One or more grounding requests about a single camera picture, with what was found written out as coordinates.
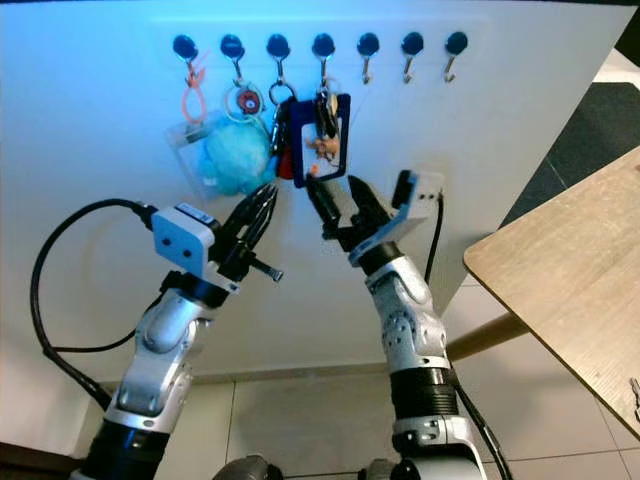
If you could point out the key bunch with tan figure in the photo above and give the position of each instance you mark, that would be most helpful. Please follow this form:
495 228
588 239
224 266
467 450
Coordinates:
325 112

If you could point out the blue frame card holder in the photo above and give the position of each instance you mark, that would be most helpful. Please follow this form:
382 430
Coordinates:
298 140

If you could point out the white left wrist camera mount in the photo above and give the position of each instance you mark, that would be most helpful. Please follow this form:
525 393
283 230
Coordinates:
185 240

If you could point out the black floor mat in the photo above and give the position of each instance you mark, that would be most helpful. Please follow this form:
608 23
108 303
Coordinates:
590 140

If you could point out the light wooden table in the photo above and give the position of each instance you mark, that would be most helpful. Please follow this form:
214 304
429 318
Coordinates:
570 270

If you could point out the white partition board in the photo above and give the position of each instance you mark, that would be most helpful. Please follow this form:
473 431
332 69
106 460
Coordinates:
80 120

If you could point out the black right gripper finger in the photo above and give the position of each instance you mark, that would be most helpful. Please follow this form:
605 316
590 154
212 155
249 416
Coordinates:
368 205
326 208

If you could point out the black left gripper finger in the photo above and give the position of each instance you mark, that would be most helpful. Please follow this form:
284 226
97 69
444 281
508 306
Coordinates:
263 220
242 215

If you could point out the red black carabiner keys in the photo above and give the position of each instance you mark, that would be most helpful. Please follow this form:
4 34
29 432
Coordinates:
275 135

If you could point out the black frame card holder keys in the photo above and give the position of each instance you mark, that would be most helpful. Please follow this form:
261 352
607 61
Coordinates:
636 400

